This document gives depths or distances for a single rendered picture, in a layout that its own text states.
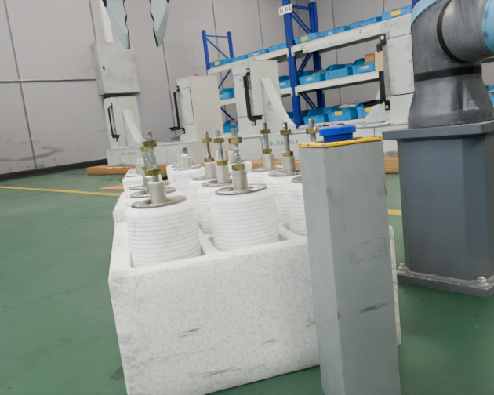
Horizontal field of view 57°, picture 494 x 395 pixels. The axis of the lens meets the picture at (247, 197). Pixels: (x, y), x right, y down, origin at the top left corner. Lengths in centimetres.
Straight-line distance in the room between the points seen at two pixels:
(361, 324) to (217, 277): 19
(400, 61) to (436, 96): 178
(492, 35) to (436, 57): 14
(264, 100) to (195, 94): 75
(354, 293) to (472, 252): 43
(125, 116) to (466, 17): 454
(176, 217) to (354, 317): 25
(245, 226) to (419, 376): 29
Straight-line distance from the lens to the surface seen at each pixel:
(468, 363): 71
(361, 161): 49
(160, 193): 63
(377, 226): 51
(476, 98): 91
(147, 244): 61
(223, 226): 63
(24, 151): 705
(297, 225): 68
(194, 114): 393
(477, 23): 81
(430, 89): 91
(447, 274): 94
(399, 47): 268
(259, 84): 345
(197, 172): 115
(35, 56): 728
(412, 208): 93
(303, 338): 66
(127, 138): 514
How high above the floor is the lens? 34
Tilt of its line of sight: 9 degrees down
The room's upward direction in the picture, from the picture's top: 7 degrees counter-clockwise
